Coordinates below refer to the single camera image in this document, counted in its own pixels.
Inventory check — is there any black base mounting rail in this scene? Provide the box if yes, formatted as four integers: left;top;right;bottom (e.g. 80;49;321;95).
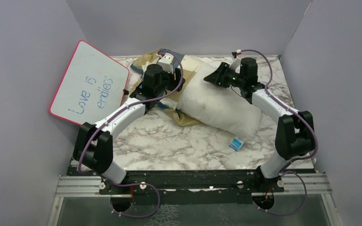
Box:
66;167;284;210

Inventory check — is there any white pillow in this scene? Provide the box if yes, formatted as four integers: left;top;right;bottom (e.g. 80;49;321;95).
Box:
176;56;262;141

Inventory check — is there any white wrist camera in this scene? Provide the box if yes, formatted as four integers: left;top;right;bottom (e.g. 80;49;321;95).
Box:
230;49;242;70
157;53;175;74

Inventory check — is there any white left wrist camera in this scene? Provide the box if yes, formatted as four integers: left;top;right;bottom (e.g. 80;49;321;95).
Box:
157;53;175;74

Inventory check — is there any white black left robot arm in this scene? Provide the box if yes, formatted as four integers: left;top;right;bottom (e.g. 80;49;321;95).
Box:
73;64;185;194

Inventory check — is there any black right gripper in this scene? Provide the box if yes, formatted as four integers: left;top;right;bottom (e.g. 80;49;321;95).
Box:
203;62;245;89

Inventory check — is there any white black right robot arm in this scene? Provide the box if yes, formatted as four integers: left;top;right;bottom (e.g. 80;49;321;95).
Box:
204;56;316;192

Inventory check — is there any pink framed whiteboard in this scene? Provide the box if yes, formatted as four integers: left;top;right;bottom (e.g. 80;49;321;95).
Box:
49;40;130;125

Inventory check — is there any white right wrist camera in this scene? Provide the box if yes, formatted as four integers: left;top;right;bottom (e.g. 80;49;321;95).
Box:
230;49;242;70

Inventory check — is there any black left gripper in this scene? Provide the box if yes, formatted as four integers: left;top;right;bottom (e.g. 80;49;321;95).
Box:
155;66;185;96

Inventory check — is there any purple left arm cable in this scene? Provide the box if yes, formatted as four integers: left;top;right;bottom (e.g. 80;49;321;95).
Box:
76;48;185;218

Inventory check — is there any blue white pillow tag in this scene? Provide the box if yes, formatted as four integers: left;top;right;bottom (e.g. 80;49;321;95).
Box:
229;137;245;152

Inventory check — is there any aluminium frame rail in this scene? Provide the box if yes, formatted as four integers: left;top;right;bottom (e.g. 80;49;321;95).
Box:
47;128;343;226

